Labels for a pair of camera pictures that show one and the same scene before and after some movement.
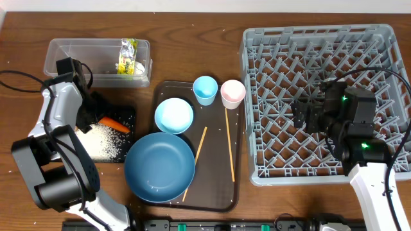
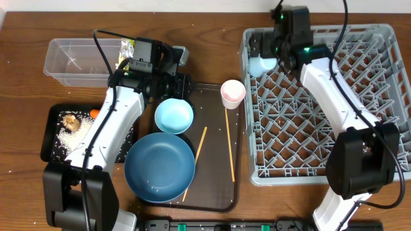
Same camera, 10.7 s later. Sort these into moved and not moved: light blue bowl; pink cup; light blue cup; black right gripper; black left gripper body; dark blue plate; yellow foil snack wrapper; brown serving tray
Moved: light blue cup; black left gripper body; black right gripper
Not moved: brown serving tray; yellow foil snack wrapper; light blue bowl; dark blue plate; pink cup
